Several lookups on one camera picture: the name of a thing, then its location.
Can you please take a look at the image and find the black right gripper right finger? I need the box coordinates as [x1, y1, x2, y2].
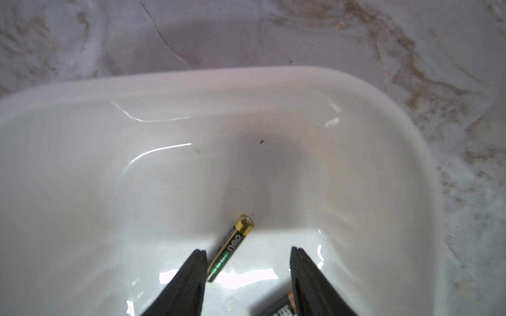
[290, 247, 356, 316]

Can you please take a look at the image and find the black battery in tray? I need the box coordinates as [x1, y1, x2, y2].
[258, 292, 297, 316]

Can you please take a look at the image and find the white plastic storage tray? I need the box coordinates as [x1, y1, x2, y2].
[1, 67, 447, 315]

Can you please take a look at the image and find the black gold green battery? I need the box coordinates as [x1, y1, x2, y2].
[207, 214, 254, 283]

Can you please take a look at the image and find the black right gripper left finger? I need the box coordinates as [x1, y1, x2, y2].
[143, 250, 208, 316]

